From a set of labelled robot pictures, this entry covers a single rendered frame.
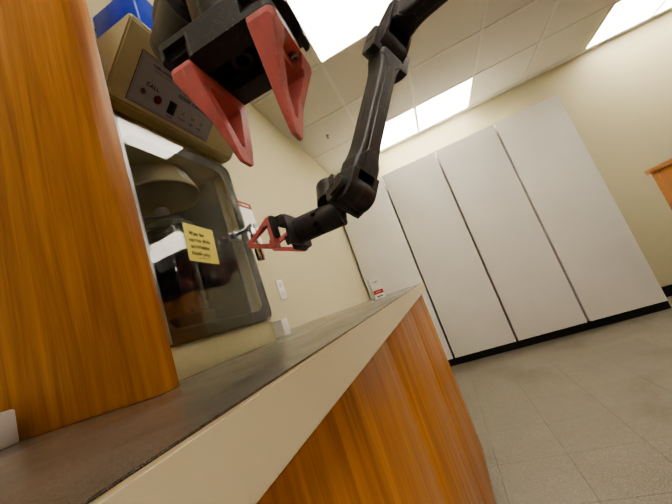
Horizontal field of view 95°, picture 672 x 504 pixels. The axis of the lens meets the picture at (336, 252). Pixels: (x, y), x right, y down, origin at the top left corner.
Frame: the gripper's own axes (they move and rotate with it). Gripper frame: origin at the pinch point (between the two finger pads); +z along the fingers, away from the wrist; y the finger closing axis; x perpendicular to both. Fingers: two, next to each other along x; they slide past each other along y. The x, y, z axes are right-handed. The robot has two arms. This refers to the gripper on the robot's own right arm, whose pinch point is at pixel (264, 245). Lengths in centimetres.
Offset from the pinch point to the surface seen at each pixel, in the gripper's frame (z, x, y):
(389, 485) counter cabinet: -21, 37, 26
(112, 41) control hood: 0.3, -33.6, 26.9
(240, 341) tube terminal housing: 6.6, 18.4, 8.3
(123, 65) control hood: 0.7, -30.2, 25.6
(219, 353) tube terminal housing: 6.5, 19.1, 14.7
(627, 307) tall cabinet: -168, 103, -285
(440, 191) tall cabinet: -61, -59, -285
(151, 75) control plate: -0.2, -30.9, 21.0
